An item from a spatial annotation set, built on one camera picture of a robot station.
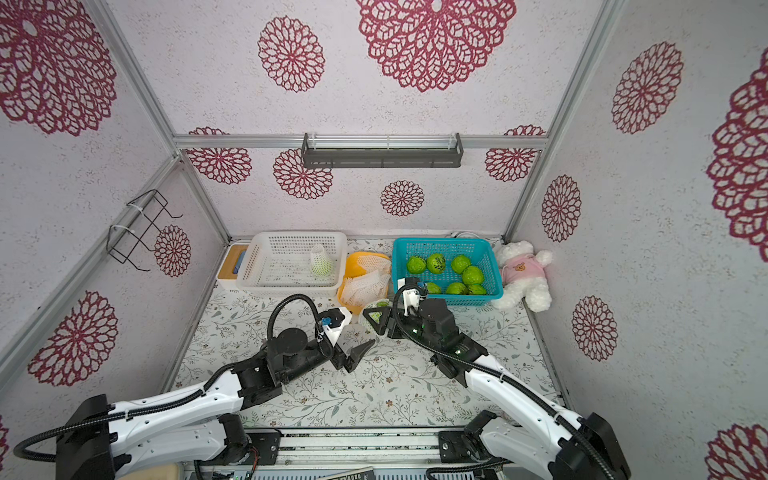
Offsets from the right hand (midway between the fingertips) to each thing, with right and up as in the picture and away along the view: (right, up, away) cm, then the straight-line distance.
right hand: (370, 312), depth 72 cm
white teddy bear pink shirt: (+50, +9, +28) cm, 58 cm away
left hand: (-2, -4, 0) cm, 5 cm away
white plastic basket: (-37, +12, +41) cm, 56 cm away
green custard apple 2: (+2, 0, -4) cm, 4 cm away
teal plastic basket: (+38, +17, +36) cm, 55 cm away
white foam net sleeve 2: (-2, -1, -3) cm, 3 cm away
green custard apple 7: (+33, +4, +25) cm, 42 cm away
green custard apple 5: (+31, +12, +34) cm, 47 cm away
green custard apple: (-18, +10, +31) cm, 37 cm away
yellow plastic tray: (-8, +10, +36) cm, 38 cm away
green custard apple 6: (+33, +8, +28) cm, 44 cm away
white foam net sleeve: (-19, +15, +28) cm, 37 cm away
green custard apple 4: (+22, +12, +34) cm, 42 cm away
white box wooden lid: (-51, +9, +32) cm, 61 cm away
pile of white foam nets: (-1, +5, +25) cm, 26 cm away
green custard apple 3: (+15, +12, +34) cm, 39 cm away
